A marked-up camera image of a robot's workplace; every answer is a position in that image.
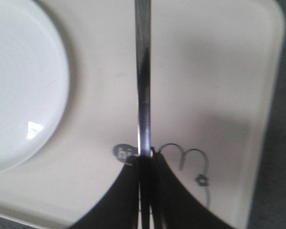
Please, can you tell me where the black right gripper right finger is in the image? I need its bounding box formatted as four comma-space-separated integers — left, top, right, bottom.
151, 153, 232, 229

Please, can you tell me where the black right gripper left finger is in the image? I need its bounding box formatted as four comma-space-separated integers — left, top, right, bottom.
69, 156, 139, 229

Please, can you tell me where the white round plate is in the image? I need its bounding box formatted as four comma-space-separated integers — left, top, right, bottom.
0, 0, 70, 172

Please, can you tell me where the pair of steel chopsticks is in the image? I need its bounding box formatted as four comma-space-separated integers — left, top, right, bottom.
134, 0, 152, 229

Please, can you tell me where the beige rabbit print tray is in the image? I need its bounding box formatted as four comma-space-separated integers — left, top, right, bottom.
0, 0, 285, 229

